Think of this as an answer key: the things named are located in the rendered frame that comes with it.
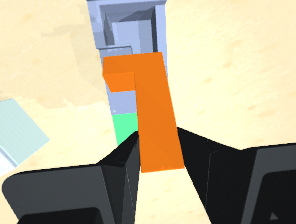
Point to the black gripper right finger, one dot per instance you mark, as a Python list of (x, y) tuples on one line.
[(226, 179)]

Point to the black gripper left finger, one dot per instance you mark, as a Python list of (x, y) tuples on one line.
[(111, 185)]

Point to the orange l-shaped part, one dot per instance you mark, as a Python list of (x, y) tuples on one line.
[(145, 73)]

